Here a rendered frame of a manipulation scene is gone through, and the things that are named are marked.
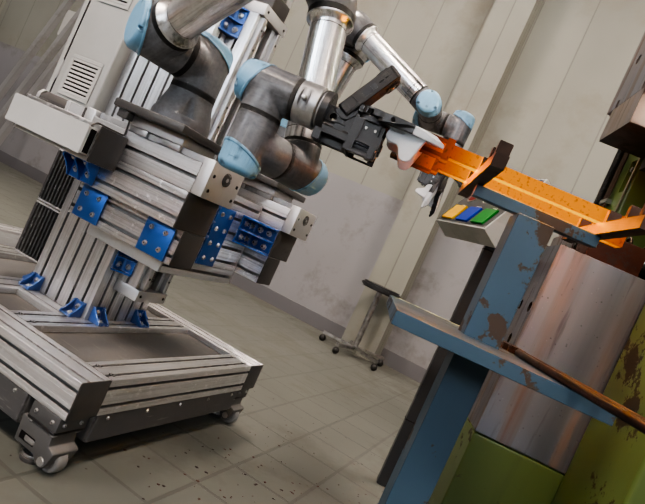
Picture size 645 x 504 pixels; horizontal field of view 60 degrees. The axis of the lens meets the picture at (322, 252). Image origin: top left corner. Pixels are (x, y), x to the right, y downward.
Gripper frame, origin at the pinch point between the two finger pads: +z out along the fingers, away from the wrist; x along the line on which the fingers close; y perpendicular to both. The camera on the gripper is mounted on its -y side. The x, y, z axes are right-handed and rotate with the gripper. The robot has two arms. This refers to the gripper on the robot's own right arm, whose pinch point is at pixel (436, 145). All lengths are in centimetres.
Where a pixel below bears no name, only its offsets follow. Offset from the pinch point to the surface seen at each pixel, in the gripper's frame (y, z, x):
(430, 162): 0.7, 0.2, -11.2
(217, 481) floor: 93, -17, -55
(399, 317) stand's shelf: 27.2, 5.0, 20.3
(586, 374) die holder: 25, 49, -32
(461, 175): 0.9, 6.3, -10.3
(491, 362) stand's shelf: 27.5, 17.9, 20.1
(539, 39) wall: -199, 36, -369
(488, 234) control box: -2, 26, -91
